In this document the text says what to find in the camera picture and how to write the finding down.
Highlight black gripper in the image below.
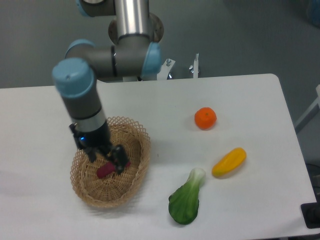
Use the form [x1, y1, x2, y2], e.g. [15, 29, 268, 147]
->
[69, 120, 128, 174]

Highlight purple red sweet potato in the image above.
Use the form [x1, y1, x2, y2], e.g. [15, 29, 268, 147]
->
[96, 161, 119, 179]

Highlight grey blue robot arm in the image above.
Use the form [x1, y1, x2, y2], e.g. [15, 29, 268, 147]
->
[52, 0, 162, 174]

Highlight woven wicker basket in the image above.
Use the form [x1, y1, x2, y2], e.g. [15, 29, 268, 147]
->
[70, 116, 151, 208]

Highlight green bok choy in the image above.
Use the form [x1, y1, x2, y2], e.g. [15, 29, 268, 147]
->
[168, 167, 206, 225]

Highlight orange tangerine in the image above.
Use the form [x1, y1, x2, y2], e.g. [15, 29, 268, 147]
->
[194, 107, 217, 130]

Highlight yellow mango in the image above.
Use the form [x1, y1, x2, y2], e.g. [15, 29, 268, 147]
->
[211, 147, 247, 178]

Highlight black box at table edge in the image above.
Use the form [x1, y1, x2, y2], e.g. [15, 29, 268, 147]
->
[300, 202, 320, 229]

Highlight white metal base frame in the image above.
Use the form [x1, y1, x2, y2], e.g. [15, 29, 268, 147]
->
[98, 52, 201, 83]

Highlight white frame at right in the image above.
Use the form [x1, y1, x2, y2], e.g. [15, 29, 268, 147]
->
[294, 85, 320, 134]

